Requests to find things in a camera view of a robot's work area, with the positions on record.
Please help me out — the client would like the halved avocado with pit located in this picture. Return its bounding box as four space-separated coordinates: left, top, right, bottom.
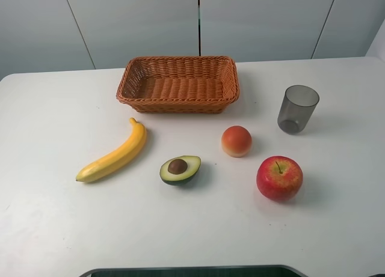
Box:
159 156 202 186

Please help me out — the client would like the brown wicker basket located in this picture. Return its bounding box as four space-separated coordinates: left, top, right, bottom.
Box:
116 56 240 114

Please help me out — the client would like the orange peach fruit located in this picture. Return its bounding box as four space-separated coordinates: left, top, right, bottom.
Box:
221 126 252 157

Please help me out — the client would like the yellow banana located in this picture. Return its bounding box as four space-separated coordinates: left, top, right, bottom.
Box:
76 118 147 183

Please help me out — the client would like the red apple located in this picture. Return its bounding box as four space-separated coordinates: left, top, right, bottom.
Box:
256 156 303 202

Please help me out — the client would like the grey translucent plastic cup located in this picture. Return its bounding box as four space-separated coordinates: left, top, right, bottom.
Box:
277 85 319 134

